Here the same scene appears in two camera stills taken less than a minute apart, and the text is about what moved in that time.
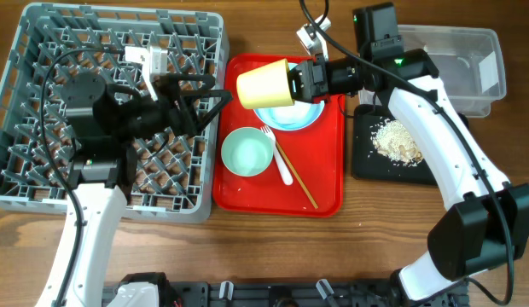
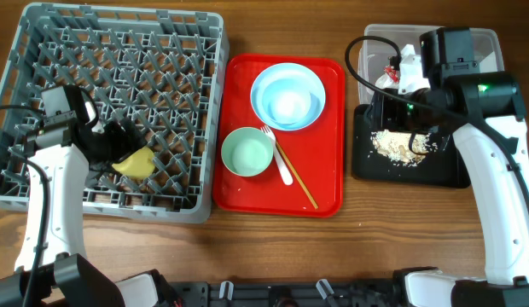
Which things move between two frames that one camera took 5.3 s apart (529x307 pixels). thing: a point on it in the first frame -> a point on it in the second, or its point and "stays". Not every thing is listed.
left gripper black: (183, 123) -> (126, 146)
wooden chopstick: (310, 196) stays
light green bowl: (247, 152) stays
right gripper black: (312, 79) -> (383, 115)
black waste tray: (369, 164) stays
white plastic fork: (284, 169) stays
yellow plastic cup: (268, 85) -> (141, 165)
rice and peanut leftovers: (394, 141) stays
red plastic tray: (261, 170) stays
